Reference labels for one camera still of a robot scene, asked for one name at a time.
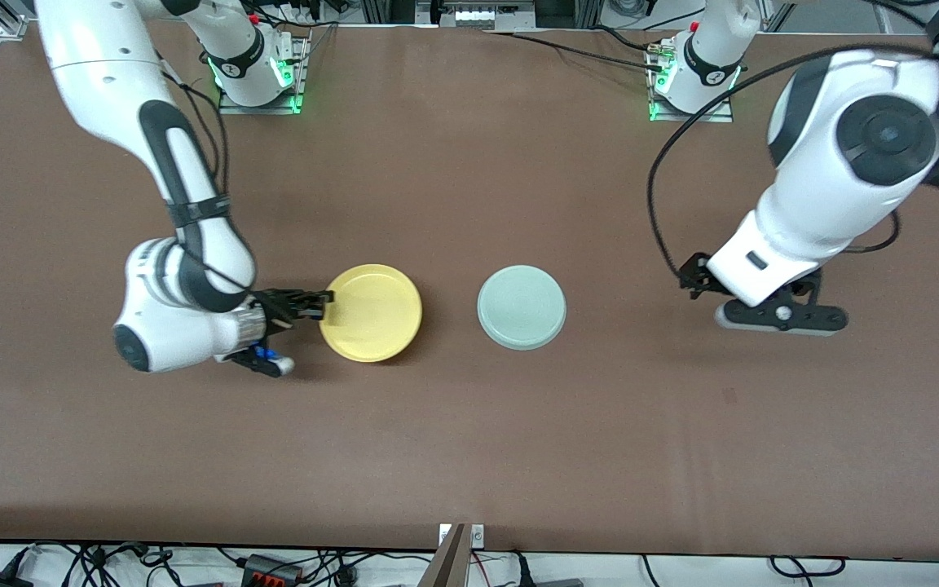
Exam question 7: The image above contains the yellow round plate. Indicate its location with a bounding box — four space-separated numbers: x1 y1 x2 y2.
319 263 424 364

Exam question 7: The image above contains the pale green round plate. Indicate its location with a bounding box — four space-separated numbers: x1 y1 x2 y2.
477 264 567 351

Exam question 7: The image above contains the brown table cover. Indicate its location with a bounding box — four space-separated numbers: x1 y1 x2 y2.
0 18 939 563

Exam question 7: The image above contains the black orange power strip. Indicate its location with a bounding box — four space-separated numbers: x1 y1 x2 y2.
241 554 304 587

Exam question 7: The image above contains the white connector block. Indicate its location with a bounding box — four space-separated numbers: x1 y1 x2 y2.
455 10 519 30

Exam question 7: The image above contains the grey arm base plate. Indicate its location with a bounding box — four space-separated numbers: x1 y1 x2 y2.
649 49 735 123
218 37 309 115

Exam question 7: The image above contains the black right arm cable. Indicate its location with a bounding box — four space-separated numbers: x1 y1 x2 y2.
156 53 258 294

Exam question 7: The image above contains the short black table cable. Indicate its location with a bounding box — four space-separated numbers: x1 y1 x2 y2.
590 24 670 54

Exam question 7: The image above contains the long black table cable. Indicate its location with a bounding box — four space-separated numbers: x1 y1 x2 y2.
486 30 668 73

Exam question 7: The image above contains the black looped floor cable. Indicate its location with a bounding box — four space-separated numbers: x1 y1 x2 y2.
769 556 847 578

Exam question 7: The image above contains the grey brown slanted post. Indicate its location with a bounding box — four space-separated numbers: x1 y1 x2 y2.
419 523 470 587

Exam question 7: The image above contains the dark aluminium frame rack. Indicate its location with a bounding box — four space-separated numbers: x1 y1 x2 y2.
359 0 605 30

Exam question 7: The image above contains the metal table corner bracket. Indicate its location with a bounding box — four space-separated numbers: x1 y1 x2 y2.
0 0 30 42

